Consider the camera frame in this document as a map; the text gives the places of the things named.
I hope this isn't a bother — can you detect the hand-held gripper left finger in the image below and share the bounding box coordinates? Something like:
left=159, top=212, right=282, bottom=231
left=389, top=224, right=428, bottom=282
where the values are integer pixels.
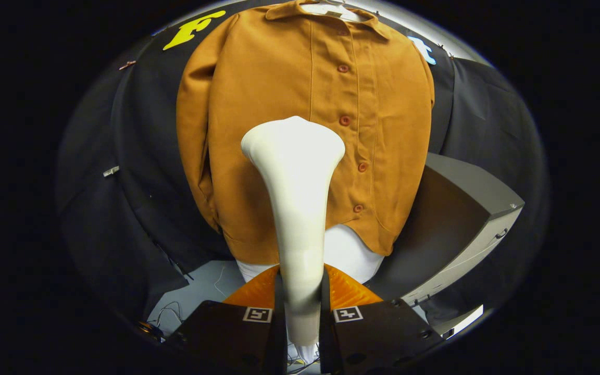
left=167, top=265, right=288, bottom=375

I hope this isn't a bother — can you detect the black backdrop cloth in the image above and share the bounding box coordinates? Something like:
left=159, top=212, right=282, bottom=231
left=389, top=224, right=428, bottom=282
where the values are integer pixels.
left=55, top=0, right=549, bottom=326

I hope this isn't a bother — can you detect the grey cabinet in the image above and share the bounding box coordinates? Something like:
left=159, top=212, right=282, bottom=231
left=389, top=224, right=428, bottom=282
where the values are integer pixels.
left=365, top=152, right=526, bottom=337

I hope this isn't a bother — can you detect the thin white floor cable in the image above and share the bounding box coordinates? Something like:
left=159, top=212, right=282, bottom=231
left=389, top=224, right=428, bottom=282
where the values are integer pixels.
left=150, top=263, right=228, bottom=328

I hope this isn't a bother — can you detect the white garment steamer head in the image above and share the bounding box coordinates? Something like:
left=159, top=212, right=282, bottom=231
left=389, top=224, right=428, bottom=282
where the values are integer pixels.
left=241, top=116, right=346, bottom=347

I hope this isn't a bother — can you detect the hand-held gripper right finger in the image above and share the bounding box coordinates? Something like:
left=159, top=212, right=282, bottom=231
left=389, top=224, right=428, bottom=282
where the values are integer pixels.
left=319, top=264, right=444, bottom=375

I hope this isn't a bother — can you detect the brown button shirt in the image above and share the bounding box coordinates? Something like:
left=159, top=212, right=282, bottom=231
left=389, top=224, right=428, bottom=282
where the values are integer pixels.
left=176, top=0, right=435, bottom=266

